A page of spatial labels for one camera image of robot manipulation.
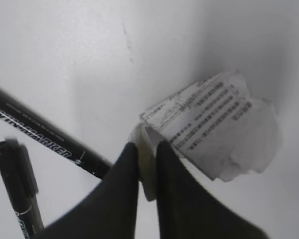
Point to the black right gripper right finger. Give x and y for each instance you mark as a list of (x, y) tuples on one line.
[(187, 211)]

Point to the waste paper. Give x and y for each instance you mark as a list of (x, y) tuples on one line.
[(215, 124)]

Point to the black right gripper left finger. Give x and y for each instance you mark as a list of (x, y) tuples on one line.
[(109, 211)]

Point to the black marker pen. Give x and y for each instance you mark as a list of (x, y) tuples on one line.
[(21, 186), (36, 127)]

